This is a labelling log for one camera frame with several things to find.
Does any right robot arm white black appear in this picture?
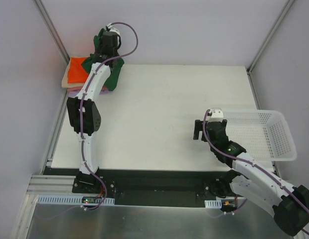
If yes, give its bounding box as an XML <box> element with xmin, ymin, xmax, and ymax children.
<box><xmin>193</xmin><ymin>119</ymin><xmax>309</xmax><ymax>237</ymax></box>

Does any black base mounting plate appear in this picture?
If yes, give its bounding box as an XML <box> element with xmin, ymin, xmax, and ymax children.
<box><xmin>43</xmin><ymin>168</ymin><xmax>235</xmax><ymax>208</ymax></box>

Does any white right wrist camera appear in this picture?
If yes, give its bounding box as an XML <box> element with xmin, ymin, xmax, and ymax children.
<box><xmin>208</xmin><ymin>108</ymin><xmax>224</xmax><ymax>122</ymax></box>

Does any right white cable duct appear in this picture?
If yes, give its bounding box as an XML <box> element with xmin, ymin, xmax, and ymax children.
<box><xmin>204</xmin><ymin>199</ymin><xmax>222</xmax><ymax>209</ymax></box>

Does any aluminium corner post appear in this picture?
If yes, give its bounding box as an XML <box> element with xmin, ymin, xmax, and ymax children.
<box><xmin>33</xmin><ymin>0</ymin><xmax>70</xmax><ymax>63</ymax></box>
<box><xmin>246</xmin><ymin>0</ymin><xmax>297</xmax><ymax>74</ymax></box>

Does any white cable duct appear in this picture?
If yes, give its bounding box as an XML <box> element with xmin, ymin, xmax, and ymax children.
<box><xmin>37</xmin><ymin>195</ymin><xmax>115</xmax><ymax>206</ymax></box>
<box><xmin>204</xmin><ymin>199</ymin><xmax>222</xmax><ymax>209</ymax></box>

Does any left aluminium corner post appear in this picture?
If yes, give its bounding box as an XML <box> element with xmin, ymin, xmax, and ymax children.
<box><xmin>33</xmin><ymin>0</ymin><xmax>70</xmax><ymax>63</ymax></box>

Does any folded lavender t-shirt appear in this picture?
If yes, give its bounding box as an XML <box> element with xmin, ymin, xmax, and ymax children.
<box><xmin>67</xmin><ymin>89</ymin><xmax>110</xmax><ymax>98</ymax></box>

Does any folded pink t-shirt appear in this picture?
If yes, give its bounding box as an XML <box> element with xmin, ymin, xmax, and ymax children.
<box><xmin>67</xmin><ymin>86</ymin><xmax>108</xmax><ymax>92</ymax></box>

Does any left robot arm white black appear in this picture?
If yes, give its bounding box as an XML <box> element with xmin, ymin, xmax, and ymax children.
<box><xmin>66</xmin><ymin>28</ymin><xmax>124</xmax><ymax>194</ymax></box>

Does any left white cable duct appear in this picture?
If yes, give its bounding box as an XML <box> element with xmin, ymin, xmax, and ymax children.
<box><xmin>37</xmin><ymin>195</ymin><xmax>115</xmax><ymax>206</ymax></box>

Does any dark green t-shirt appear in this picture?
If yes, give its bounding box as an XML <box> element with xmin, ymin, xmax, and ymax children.
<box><xmin>82</xmin><ymin>35</ymin><xmax>125</xmax><ymax>92</ymax></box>

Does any white plastic perforated basket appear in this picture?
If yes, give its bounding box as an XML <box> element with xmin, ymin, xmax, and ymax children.
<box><xmin>222</xmin><ymin>109</ymin><xmax>297</xmax><ymax>161</ymax></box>

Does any folded orange t-shirt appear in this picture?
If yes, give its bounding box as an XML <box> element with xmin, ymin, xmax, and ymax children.
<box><xmin>67</xmin><ymin>57</ymin><xmax>89</xmax><ymax>84</ymax></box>

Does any folded beige t-shirt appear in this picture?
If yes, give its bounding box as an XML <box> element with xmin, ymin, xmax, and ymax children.
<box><xmin>61</xmin><ymin>63</ymin><xmax>84</xmax><ymax>89</ymax></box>

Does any right aluminium corner post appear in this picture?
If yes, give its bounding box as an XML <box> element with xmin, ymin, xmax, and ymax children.
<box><xmin>246</xmin><ymin>0</ymin><xmax>297</xmax><ymax>74</ymax></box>

